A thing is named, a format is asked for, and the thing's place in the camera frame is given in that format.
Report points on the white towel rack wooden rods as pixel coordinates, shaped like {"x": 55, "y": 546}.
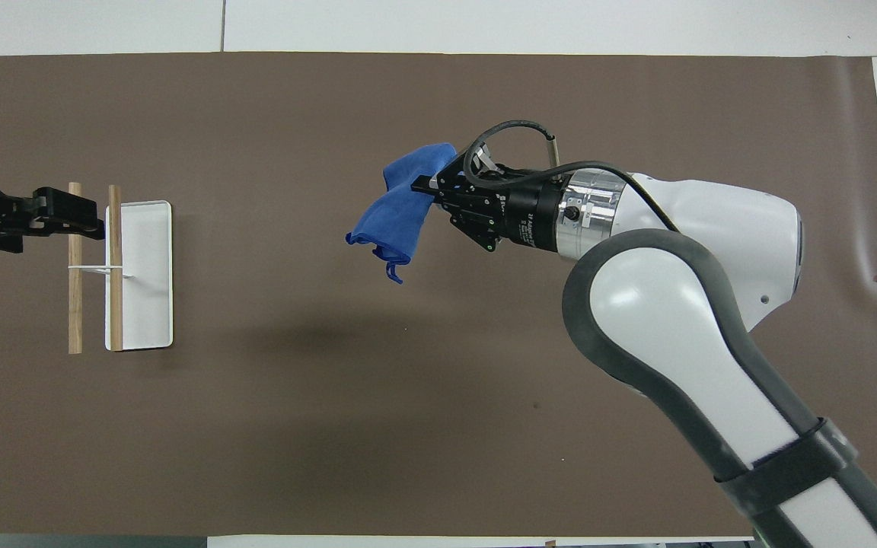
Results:
{"x": 141, "y": 274}

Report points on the blue towel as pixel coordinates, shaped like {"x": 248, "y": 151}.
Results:
{"x": 400, "y": 202}

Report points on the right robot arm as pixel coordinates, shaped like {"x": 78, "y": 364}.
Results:
{"x": 712, "y": 228}

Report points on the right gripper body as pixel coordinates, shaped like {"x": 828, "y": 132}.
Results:
{"x": 534, "y": 217}

